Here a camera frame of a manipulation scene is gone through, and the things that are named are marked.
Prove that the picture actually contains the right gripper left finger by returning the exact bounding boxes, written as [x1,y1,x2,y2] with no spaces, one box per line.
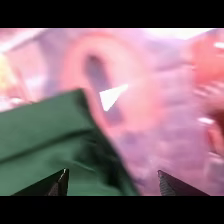
[13,168,70,197]

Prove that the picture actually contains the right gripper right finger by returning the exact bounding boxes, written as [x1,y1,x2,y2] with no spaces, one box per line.
[157,169,210,197]

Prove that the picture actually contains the green garment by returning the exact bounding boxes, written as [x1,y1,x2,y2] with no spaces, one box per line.
[0,88,140,197]

